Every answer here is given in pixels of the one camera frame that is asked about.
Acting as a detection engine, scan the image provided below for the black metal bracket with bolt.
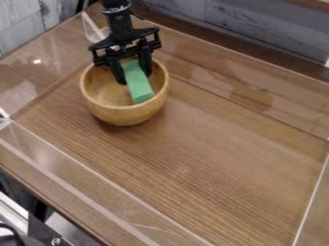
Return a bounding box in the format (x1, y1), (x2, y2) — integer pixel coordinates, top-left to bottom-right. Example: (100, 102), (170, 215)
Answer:
(27, 215), (74, 246)

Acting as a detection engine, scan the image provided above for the green rectangular block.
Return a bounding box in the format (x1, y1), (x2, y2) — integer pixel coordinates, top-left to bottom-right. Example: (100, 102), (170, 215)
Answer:
(122, 60), (154, 104)

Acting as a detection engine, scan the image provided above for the brown wooden bowl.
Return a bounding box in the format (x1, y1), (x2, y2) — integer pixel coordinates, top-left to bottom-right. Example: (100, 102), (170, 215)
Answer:
(80, 60), (170, 126)

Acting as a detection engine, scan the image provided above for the black cable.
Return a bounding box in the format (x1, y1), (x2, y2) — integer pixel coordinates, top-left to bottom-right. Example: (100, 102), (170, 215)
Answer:
(0, 222), (25, 246)

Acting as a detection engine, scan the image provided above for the clear acrylic barrier tray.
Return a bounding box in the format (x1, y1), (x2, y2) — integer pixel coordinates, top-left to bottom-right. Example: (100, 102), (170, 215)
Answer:
(0, 18), (329, 246)

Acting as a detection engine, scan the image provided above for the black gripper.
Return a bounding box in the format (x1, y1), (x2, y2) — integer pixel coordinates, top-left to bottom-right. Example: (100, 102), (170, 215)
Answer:
(88, 0), (162, 85)

